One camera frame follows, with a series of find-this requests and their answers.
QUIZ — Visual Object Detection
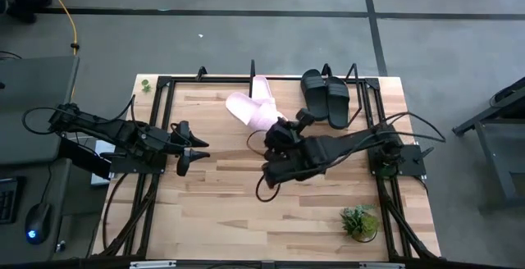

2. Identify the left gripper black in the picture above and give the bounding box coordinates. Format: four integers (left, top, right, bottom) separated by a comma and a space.
168, 120, 212, 178

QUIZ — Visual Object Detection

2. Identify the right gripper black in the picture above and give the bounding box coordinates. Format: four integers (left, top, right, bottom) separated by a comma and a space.
262, 107, 317, 189

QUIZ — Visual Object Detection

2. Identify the pink rubber slide sandal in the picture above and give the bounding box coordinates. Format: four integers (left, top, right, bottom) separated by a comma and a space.
250, 75, 275, 107
225, 91, 289, 133

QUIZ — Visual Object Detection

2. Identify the black rubber slide sandal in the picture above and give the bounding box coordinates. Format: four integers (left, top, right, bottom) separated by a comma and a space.
300, 68, 330, 122
326, 75, 351, 131

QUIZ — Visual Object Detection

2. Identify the white flat box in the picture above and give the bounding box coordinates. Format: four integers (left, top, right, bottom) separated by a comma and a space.
89, 137, 112, 187

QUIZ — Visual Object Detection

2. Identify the small green potted plant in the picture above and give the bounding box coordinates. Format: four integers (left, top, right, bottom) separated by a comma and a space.
339, 203, 381, 244

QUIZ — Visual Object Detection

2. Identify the dark grey desk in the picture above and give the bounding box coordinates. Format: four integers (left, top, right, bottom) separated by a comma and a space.
0, 157, 73, 264

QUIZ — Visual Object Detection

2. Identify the light grey desk top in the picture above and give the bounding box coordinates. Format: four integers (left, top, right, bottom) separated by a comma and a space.
0, 54, 80, 167

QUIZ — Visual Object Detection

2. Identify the black computer mouse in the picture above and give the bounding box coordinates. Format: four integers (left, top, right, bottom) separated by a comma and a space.
24, 202, 53, 245

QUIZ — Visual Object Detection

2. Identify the black keyboard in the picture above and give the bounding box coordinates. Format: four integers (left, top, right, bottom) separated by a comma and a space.
0, 176, 25, 226

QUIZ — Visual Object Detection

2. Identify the wooden shelf with black frame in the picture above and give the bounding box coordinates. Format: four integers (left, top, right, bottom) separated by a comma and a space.
248, 58, 363, 131

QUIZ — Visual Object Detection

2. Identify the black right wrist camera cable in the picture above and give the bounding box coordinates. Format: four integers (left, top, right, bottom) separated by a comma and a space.
245, 129, 284, 203

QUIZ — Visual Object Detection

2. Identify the black aluminium rig frame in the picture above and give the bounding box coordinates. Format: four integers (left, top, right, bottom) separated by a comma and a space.
92, 63, 442, 269

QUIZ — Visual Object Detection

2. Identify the black cable along rig frame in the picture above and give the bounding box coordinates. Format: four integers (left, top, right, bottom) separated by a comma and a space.
101, 172, 130, 258

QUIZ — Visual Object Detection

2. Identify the black right arm cable loop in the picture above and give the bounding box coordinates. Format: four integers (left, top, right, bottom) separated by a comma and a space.
385, 111, 447, 144

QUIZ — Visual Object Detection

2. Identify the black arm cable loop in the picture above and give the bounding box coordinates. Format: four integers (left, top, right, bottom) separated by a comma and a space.
385, 111, 447, 144
21, 107, 62, 135

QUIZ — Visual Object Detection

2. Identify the long yellow cable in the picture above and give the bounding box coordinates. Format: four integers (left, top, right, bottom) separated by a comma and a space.
36, 0, 80, 98

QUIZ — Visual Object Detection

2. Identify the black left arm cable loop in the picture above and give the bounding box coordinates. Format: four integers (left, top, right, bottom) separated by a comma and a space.
21, 107, 62, 135

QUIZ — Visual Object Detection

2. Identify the dark metal table frame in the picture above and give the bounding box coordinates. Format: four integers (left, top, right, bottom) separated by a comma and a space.
450, 75, 525, 212

